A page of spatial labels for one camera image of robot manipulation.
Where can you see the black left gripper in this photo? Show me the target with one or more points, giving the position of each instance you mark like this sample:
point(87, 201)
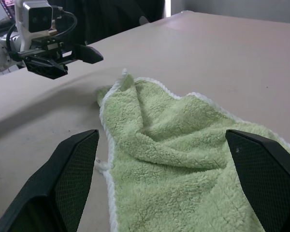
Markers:
point(46, 47)

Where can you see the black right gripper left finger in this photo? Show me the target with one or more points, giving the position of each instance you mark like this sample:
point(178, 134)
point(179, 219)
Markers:
point(50, 193)

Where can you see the green fleece towel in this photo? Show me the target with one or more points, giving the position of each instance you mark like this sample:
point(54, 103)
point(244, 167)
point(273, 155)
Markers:
point(164, 145)

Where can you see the lit screen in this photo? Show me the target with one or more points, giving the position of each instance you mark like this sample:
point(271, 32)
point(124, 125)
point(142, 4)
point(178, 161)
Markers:
point(8, 7)

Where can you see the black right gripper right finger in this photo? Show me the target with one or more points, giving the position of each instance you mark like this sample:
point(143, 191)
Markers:
point(268, 181)

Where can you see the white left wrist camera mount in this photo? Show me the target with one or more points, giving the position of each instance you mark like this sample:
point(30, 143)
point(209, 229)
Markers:
point(20, 14)

